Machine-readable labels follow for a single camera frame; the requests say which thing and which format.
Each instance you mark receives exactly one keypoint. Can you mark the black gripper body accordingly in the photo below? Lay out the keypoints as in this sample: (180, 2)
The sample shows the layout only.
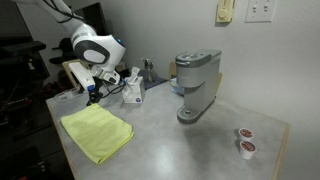
(94, 90)

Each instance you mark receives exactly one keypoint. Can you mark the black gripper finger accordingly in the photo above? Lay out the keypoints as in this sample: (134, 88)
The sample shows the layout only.
(97, 100)
(89, 102)

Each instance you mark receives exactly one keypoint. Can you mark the yellow-green microfiber towel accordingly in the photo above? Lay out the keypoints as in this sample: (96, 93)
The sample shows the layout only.
(97, 132)

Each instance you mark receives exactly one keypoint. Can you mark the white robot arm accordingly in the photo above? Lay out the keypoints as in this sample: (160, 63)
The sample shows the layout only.
(102, 52)

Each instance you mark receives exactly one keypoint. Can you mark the grey tissue box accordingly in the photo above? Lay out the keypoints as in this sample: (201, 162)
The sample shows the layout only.
(134, 91)

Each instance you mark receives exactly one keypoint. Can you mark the white tissue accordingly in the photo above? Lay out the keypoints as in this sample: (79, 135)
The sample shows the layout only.
(133, 76)

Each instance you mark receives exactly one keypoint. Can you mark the dark blue cloth mat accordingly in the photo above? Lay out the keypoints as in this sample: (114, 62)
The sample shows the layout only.
(157, 81)

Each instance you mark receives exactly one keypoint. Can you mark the grey pod coffee maker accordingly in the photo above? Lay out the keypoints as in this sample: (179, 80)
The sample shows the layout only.
(195, 104)

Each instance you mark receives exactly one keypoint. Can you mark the coffee pod far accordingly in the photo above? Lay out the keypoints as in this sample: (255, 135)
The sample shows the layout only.
(245, 134)

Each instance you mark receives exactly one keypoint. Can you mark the coffee pod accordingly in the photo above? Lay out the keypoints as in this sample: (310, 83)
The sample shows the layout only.
(245, 134)
(247, 149)

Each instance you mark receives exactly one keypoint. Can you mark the coffee pod near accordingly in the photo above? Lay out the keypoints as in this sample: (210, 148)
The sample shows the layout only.
(247, 149)

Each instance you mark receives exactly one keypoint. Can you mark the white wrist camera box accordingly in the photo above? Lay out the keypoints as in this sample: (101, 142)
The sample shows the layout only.
(82, 75)

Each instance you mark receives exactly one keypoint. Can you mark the beige wall thermostat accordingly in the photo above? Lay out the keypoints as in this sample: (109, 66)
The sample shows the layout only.
(225, 9)

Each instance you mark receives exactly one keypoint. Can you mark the white wall switch plate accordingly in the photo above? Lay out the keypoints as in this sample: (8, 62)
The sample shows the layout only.
(259, 11)

